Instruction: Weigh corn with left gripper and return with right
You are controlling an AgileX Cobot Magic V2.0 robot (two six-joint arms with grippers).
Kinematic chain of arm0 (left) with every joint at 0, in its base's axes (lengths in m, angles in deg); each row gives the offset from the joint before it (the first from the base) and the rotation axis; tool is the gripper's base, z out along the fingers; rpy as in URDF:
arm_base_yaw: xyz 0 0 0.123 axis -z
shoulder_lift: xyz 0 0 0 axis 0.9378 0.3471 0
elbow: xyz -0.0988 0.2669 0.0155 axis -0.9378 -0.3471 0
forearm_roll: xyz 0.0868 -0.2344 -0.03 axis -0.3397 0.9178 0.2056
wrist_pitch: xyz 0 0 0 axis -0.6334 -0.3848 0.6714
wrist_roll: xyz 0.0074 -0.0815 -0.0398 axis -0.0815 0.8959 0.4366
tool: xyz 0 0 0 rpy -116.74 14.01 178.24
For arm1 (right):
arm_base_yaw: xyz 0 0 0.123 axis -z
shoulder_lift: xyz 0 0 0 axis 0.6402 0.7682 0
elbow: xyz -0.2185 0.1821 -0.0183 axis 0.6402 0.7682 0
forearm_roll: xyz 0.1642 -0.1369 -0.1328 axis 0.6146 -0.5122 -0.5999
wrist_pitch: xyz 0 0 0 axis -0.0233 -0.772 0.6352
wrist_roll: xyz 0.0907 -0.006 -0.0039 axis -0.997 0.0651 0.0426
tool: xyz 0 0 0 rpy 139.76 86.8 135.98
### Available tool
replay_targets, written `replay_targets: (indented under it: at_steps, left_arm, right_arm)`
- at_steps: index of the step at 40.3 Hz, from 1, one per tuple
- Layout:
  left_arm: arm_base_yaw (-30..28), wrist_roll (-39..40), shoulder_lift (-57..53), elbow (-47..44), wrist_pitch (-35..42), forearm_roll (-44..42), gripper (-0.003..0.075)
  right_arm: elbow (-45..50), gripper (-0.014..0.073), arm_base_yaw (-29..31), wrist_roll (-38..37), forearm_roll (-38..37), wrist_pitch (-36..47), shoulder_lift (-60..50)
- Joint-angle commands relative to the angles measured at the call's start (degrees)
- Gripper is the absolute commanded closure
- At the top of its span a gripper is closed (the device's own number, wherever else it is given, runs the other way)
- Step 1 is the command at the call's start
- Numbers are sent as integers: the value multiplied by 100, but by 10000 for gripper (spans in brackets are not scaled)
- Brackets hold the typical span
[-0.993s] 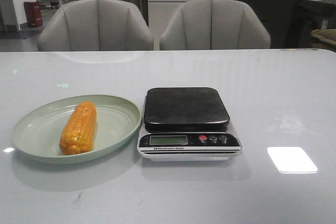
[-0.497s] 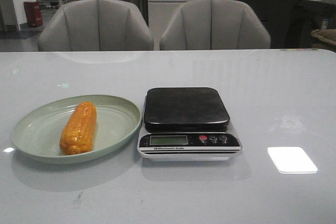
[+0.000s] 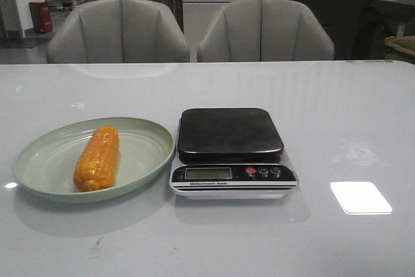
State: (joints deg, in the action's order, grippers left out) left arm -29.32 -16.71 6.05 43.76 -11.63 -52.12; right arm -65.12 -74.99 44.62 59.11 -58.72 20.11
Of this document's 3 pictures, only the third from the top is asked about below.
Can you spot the orange corn cob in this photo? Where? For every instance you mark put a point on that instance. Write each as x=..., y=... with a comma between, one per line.
x=95, y=169

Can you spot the black electronic kitchen scale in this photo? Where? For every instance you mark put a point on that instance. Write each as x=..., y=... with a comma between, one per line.
x=230, y=153

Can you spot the grey chair on right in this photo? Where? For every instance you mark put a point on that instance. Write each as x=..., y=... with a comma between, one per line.
x=265, y=31

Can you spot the grey chair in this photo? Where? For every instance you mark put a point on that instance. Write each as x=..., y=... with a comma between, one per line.
x=118, y=31
x=265, y=31

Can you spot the light green plate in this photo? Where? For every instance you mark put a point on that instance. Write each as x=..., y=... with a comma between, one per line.
x=46, y=166

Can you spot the grey chair on left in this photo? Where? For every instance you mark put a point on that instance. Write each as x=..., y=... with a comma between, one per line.
x=118, y=31

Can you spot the red bin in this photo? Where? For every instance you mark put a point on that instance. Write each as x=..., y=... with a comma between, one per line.
x=41, y=17

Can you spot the dark side table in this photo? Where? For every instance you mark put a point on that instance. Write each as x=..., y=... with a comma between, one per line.
x=380, y=19

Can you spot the beige cushion at right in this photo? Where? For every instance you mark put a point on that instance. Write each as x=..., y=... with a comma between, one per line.
x=400, y=48

